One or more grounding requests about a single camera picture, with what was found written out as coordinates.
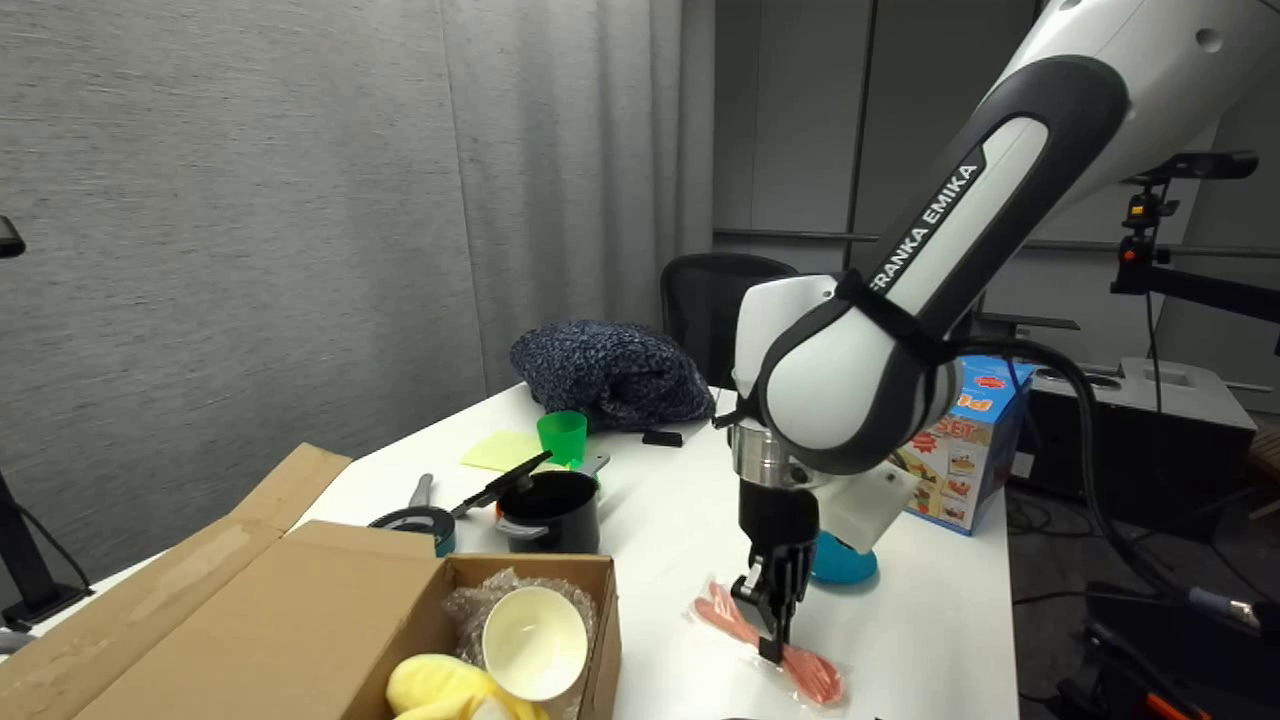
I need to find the white side desk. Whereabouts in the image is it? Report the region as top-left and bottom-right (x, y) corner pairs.
(1032, 354), (1260, 535)

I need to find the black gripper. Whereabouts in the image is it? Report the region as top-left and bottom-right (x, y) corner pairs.
(730, 482), (819, 667)

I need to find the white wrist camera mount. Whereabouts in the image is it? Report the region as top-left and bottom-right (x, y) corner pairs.
(829, 461), (925, 555)

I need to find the brown cardboard box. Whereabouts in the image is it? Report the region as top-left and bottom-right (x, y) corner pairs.
(0, 440), (624, 720)

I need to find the orange cutlery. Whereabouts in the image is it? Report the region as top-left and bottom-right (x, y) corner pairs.
(692, 582), (850, 710)

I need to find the black pot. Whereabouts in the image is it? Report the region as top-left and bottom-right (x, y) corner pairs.
(494, 468), (603, 555)

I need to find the black office chair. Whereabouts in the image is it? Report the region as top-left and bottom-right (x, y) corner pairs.
(659, 253), (803, 392)

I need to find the dark blue knitted hat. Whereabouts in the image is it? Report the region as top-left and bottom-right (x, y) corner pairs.
(507, 315), (717, 432)

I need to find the black camera tripod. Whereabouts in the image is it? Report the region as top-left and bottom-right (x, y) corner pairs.
(0, 217), (98, 631)

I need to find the green plastic cup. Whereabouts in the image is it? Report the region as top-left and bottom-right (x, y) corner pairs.
(537, 409), (592, 474)

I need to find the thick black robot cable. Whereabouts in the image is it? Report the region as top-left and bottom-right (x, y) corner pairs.
(991, 335), (1280, 631)

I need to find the grey curtain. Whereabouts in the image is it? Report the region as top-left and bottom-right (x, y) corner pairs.
(0, 0), (717, 593)

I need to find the white plastic bowl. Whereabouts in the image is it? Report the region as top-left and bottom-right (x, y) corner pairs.
(477, 584), (592, 706)

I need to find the blue printed carton box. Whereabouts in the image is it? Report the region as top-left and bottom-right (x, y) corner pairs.
(890, 354), (1037, 535)

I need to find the yellow paper sheet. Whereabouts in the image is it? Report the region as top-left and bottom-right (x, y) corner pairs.
(462, 430), (550, 476)

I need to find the black stand with red lights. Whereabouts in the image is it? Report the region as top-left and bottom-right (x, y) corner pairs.
(1109, 149), (1280, 323)

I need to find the black equipment base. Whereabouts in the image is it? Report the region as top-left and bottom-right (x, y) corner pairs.
(1086, 584), (1280, 720)

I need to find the black handled utensil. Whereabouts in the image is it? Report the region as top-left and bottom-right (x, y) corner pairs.
(448, 448), (553, 522)

